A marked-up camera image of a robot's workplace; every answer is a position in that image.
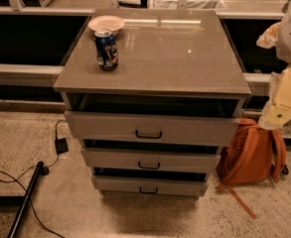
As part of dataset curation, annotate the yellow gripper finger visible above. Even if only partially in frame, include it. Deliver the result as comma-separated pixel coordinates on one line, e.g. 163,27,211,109
256,22,280,49

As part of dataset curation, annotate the grey top drawer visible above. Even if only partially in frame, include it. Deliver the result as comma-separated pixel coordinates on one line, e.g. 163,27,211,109
65,95,237,146

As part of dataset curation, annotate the grey drawer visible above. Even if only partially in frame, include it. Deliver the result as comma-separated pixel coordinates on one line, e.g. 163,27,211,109
91,168,208,197
81,140,219,174
65,95,237,146

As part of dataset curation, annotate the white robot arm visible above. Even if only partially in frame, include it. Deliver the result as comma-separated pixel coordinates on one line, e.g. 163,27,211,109
256,4,291,130

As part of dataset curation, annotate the grey drawer cabinet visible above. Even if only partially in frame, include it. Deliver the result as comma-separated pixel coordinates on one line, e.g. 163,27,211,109
53,7,253,198

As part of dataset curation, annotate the grey middle drawer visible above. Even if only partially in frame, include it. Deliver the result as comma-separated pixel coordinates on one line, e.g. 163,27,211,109
81,140,219,174

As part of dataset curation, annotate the grey bottom drawer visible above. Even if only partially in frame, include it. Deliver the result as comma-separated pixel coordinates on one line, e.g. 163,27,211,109
91,168,208,197

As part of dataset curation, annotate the orange backpack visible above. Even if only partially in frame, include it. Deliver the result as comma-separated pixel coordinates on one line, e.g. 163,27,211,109
217,118,287,219

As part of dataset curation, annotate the white paper bowl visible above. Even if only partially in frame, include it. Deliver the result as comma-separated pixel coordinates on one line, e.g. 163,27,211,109
87,15,124,35

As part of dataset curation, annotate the blue pepsi can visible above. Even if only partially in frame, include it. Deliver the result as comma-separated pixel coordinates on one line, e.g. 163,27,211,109
94,29,118,70

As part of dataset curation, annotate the black power adapter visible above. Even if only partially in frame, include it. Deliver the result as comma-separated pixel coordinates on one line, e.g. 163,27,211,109
55,138,69,155

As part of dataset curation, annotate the black metal pole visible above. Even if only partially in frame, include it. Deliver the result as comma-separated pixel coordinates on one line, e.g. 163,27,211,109
7,161,44,238

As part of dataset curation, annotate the black cable on floor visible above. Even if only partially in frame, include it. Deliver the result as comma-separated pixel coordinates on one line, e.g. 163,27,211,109
0,119,69,238

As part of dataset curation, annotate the metal window frame railing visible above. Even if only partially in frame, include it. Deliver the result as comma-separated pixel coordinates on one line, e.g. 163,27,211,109
0,0,291,87

